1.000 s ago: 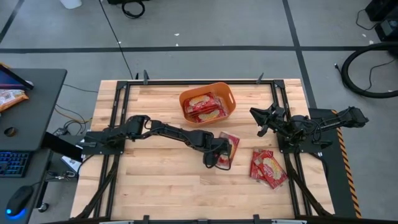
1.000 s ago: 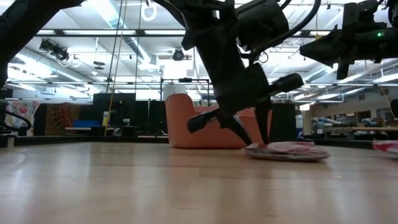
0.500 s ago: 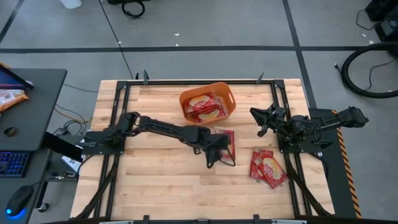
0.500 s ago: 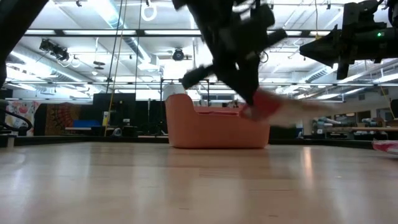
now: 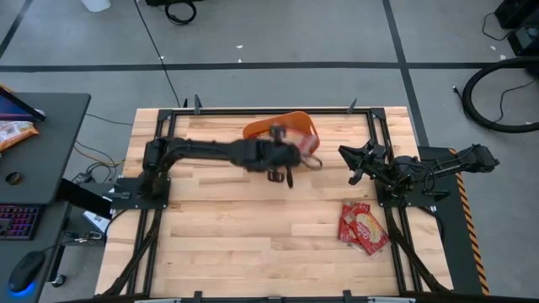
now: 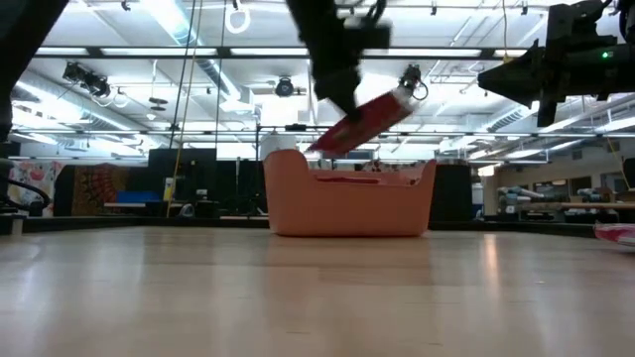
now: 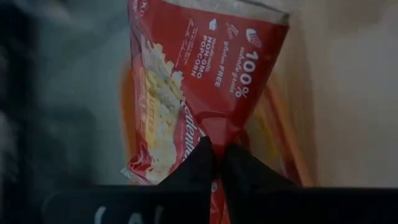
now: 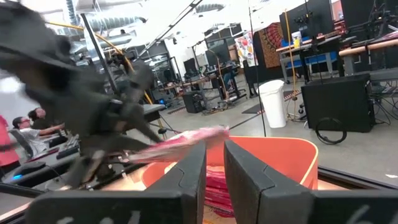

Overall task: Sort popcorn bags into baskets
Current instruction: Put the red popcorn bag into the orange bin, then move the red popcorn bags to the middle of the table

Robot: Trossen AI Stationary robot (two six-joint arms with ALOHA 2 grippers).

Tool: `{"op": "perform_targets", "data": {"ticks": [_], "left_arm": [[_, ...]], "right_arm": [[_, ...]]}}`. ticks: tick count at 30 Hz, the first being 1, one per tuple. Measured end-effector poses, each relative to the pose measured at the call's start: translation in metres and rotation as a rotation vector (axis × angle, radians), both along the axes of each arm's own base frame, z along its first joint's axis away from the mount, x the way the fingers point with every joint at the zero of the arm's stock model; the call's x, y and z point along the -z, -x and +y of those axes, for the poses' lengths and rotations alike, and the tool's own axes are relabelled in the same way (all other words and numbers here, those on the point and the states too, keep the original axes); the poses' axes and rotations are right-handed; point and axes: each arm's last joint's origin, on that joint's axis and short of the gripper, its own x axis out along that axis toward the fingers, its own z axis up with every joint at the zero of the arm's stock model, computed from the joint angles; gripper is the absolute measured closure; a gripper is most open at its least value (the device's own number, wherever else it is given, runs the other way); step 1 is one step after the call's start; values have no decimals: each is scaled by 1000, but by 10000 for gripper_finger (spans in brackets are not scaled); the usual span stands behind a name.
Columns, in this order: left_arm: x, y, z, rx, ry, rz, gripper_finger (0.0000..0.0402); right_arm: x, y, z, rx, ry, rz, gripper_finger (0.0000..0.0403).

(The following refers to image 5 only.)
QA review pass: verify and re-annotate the orange plastic basket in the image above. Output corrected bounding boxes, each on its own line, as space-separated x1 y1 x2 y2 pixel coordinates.
242 110 321 157

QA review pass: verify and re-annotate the backlit computer keyboard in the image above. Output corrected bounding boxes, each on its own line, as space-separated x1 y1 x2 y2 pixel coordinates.
0 204 44 242

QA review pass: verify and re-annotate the yellow floor cable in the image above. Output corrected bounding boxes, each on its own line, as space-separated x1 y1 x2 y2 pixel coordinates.
72 144 126 167

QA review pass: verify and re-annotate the black looped cable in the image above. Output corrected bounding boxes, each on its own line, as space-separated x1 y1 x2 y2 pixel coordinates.
163 0 198 27

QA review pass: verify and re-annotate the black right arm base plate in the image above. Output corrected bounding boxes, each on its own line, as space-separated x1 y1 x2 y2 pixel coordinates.
375 183 440 209

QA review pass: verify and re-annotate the black aluminium table frame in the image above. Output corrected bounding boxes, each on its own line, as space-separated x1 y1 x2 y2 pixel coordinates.
100 106 452 303

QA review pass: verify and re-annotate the orange snack bag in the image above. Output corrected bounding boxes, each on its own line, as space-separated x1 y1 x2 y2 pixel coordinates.
0 120 40 153

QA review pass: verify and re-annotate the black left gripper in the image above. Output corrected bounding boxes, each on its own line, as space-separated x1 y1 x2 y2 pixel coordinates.
242 138 302 189

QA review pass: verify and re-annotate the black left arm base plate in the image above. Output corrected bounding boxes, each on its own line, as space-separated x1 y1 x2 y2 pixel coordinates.
109 176 172 211

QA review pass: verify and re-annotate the yellow black hazard tape strip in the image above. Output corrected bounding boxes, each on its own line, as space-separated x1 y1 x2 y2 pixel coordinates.
447 147 492 296

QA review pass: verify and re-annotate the black desk foot bar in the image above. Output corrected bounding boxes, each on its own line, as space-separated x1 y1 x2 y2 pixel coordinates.
56 178 115 221

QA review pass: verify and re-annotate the black floor platform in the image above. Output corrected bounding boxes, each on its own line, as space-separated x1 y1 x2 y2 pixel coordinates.
415 145 492 296

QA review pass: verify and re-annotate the tilted dark screen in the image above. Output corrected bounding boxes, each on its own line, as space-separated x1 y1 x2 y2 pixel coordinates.
0 82 47 124

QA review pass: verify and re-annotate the thin black cable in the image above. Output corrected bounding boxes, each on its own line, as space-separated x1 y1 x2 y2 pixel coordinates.
451 78 538 125

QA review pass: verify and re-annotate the black computer mouse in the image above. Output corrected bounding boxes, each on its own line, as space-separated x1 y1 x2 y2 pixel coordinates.
8 250 47 295

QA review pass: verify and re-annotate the low black desk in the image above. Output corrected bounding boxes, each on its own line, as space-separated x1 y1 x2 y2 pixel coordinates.
0 200 72 303

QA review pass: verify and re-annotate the red popcorn bag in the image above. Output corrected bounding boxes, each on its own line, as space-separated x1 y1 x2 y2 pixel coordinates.
337 202 371 247
286 127 319 156
343 205 392 258

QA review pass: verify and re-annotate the black equipment case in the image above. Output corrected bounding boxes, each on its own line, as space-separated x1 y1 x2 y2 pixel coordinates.
494 0 539 58

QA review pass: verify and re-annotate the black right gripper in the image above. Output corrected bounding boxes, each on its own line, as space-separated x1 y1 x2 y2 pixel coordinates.
338 140 387 187

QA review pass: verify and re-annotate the black coiled hose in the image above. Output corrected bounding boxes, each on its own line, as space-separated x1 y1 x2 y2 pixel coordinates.
460 56 539 135

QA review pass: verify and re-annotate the black sleeved cable bundle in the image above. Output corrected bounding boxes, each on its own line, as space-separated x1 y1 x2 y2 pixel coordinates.
102 208 163 296
384 205 451 294

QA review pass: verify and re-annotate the long black floor cable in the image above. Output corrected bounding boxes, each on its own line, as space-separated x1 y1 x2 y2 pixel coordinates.
132 0 182 109

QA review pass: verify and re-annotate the black power strip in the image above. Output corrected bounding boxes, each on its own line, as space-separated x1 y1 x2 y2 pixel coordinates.
70 171 94 186

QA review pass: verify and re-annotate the small round dark object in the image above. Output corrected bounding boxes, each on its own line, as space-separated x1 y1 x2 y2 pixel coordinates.
4 170 24 187

